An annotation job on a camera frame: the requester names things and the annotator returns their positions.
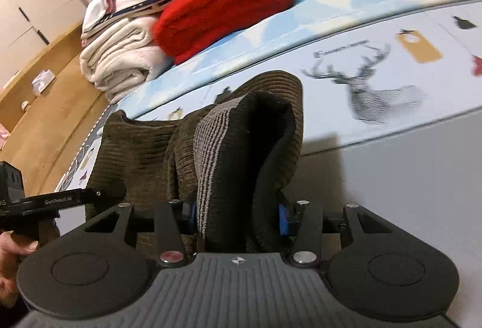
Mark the cream folded quilt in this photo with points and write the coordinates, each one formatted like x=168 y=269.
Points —
x=120 y=60

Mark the beige wardrobe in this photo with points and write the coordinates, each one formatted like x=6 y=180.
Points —
x=34 y=0

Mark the wooden bed frame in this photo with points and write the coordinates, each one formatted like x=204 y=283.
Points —
x=56 y=102

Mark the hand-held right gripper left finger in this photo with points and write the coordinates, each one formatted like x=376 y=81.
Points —
x=189 y=215

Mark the blue deer print bedsheet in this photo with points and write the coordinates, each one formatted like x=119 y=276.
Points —
x=282 y=34

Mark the red knitted blanket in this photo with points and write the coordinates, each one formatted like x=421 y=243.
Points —
x=222 y=7

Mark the deer printed bed sheet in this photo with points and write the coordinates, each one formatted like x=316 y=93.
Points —
x=395 y=169

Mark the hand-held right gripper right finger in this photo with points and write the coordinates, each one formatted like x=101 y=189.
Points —
x=284 y=219

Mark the person's left hand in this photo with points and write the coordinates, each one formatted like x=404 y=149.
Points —
x=15 y=249

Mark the white crumpled packet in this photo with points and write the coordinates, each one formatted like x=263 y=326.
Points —
x=43 y=81

